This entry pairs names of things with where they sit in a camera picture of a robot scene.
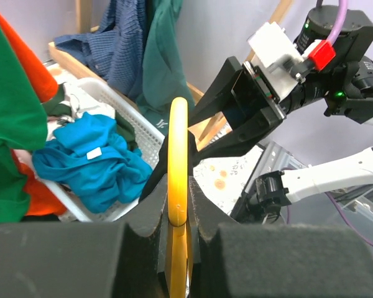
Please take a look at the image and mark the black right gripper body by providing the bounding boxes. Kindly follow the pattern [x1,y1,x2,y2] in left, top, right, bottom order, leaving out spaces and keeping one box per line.
[242,6,373,126]

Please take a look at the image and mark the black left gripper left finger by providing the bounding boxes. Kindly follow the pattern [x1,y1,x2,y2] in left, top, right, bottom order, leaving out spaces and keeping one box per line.
[0,179,167,297]

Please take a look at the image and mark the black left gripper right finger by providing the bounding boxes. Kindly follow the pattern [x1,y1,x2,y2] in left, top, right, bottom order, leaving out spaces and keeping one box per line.
[189,178,373,297]

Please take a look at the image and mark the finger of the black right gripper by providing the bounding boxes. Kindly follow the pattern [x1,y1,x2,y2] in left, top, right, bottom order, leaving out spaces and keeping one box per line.
[198,108,286,160]
[188,56,246,127]

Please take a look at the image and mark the dark yellow plastic hanger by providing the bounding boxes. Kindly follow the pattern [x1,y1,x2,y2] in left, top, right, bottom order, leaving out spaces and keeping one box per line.
[165,97,193,297]

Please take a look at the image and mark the blue t shirt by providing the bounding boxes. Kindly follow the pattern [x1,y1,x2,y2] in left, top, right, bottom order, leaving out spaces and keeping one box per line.
[32,112,152,214]

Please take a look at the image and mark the black t shirt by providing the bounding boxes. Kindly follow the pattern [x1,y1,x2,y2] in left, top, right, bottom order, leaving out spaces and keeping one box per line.
[139,131,213,203]

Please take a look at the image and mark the green and white t shirt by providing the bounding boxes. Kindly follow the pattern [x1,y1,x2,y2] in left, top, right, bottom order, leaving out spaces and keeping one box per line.
[42,83,138,151]

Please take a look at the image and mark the orange t shirt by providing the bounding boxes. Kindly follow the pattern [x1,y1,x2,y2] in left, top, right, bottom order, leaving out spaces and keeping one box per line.
[0,15,67,223]

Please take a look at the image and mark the wooden clothes rack right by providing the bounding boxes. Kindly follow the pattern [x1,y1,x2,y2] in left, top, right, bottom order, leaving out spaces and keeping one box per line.
[47,0,296,151]

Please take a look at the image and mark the floral table cloth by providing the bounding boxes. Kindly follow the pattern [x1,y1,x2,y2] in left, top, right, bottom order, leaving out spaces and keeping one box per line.
[193,146,264,214]

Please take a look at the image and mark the teal green shorts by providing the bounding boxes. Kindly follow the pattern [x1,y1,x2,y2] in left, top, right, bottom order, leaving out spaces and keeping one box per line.
[136,1,195,135]

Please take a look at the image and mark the white plastic basket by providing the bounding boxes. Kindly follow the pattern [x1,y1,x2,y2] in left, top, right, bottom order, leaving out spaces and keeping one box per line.
[43,61,164,222]

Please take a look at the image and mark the blue checkered shorts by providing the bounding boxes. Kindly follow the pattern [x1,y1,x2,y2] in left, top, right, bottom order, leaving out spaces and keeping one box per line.
[54,0,147,101]

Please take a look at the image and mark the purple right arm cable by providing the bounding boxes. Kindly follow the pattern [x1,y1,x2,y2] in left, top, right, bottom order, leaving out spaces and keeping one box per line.
[315,0,349,50]

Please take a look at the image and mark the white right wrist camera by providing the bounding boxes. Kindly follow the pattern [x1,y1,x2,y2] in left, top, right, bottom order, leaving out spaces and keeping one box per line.
[247,21,336,97]

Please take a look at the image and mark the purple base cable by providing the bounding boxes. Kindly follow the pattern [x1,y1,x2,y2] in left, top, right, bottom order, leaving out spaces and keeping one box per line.
[285,191,373,253]

